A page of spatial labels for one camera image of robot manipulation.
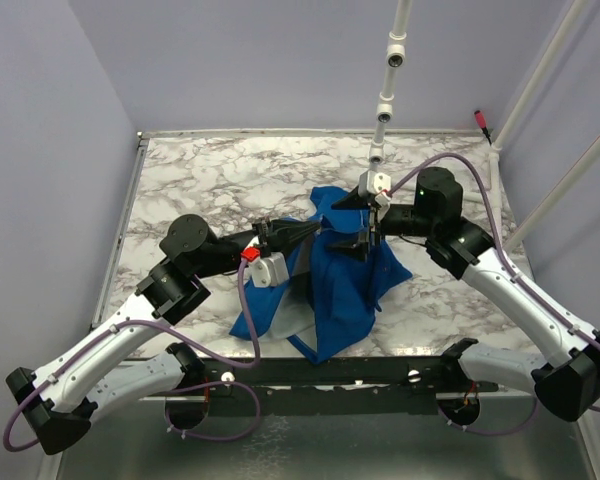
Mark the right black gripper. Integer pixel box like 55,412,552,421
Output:
325,183,436,263

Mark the blue jacket with white lining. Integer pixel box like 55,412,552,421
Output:
245,186,413,364

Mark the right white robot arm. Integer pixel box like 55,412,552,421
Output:
332,167,600,422

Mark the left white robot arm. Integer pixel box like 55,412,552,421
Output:
6,214,320,455

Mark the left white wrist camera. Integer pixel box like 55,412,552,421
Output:
241,247,290,288

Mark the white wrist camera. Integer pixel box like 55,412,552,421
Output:
356,170,391,208
241,247,290,288

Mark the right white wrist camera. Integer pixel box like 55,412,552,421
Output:
356,170,391,208

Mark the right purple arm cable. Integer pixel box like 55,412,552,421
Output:
387,153,600,415

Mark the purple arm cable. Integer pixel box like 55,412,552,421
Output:
1,262,264,454
387,153,600,415

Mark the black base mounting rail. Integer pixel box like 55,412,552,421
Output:
164,341,501,417

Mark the white PVC pipe frame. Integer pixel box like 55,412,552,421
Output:
367,0,600,251

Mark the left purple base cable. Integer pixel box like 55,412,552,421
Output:
164,377,264,442

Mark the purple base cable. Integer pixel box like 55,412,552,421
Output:
164,377,264,442
437,394,540,436

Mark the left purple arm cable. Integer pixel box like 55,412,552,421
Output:
1,262,264,454

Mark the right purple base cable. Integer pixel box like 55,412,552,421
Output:
437,394,540,436

